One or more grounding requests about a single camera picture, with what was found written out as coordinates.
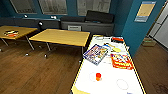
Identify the blue game box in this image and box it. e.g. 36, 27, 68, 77
82, 43, 111, 66

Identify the small white slatted box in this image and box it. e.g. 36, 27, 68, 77
67, 24, 82, 32

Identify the white board game box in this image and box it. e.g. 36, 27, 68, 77
99, 41, 118, 53

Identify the yellow wooden table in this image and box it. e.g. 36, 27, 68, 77
28, 28, 92, 58
0, 25, 40, 51

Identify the dark grey long sofa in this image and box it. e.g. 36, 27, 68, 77
0, 9, 116, 36

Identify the black and red box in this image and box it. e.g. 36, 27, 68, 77
110, 35, 125, 44

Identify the yellow air hockey table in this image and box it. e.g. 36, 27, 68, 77
70, 34, 147, 94

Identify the red board game box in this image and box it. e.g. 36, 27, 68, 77
109, 51, 135, 71

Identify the brown cardboard box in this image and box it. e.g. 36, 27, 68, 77
142, 37, 158, 48

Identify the small orange black box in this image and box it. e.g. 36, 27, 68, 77
2, 29, 20, 38

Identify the grey framed wall window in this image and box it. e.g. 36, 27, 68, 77
8, 0, 38, 15
76, 0, 113, 17
37, 0, 69, 16

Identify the yellow paper wall notice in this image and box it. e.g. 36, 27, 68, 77
134, 1, 157, 24

